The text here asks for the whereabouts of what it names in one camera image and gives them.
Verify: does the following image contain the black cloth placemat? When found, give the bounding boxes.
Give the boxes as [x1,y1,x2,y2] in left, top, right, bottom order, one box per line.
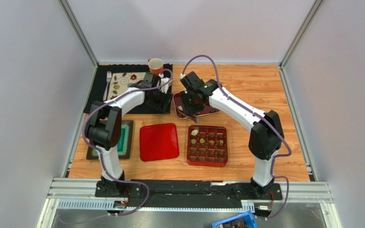
[83,63,173,115]

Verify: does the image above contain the turquoise glazed dark plate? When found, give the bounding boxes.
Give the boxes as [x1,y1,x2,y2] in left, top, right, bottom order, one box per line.
[86,120,134,160]

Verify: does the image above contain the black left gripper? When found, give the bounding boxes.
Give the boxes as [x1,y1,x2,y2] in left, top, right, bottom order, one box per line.
[146,87,173,114]

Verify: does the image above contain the orange mug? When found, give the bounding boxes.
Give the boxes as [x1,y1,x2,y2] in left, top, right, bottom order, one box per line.
[148,58,164,75]

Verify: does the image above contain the floral square plate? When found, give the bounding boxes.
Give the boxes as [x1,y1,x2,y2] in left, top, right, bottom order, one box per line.
[106,72,145,101]

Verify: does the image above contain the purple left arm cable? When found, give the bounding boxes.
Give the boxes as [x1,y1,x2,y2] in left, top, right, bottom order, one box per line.
[81,68,173,217]

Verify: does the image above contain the red tin lid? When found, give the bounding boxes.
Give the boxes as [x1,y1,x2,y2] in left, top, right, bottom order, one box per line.
[139,123,179,162]

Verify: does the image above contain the silver fork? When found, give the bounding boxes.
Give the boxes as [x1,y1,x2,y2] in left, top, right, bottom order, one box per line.
[103,71,112,101]

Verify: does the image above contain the blue plastic bin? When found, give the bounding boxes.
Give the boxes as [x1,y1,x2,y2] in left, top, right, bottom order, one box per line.
[211,211,258,228]

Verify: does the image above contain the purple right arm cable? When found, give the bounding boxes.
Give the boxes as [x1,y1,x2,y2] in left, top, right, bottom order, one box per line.
[180,55,293,220]

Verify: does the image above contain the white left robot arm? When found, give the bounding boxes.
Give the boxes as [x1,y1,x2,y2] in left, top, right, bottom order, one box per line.
[82,72,173,191]

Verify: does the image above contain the metal serving tongs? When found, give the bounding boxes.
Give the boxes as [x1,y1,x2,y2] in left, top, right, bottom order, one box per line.
[176,106,200,124]

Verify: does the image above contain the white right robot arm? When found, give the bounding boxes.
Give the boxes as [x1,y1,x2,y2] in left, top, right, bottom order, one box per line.
[180,72,284,195]

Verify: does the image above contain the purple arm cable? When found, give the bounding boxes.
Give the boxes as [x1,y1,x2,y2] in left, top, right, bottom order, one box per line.
[81,68,173,217]
[180,55,293,220]

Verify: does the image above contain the red chocolate box with tray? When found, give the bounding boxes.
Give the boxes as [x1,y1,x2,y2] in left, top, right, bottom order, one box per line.
[186,125,228,168]

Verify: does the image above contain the red chocolate serving tray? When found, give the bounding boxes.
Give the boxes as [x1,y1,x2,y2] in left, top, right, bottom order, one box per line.
[173,94,220,119]

